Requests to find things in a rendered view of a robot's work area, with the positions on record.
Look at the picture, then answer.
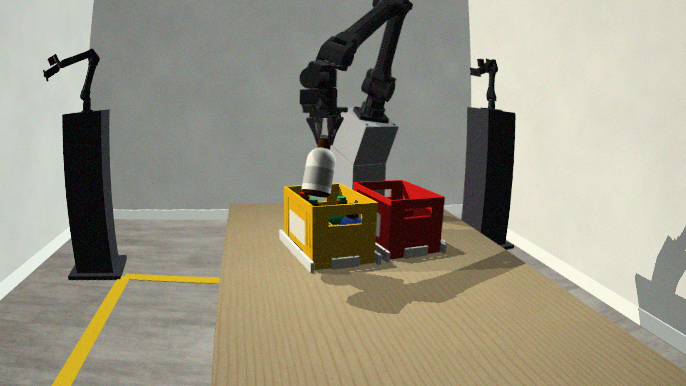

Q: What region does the red plastic crate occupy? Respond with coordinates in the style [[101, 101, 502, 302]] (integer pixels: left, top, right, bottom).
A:
[[353, 180, 445, 259]]

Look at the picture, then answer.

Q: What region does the yellow plastic crate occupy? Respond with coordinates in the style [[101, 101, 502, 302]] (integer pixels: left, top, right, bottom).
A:
[[284, 184, 378, 270]]

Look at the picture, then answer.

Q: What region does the blue bottle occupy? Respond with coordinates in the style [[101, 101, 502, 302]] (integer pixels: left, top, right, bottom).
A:
[[339, 214, 361, 225]]

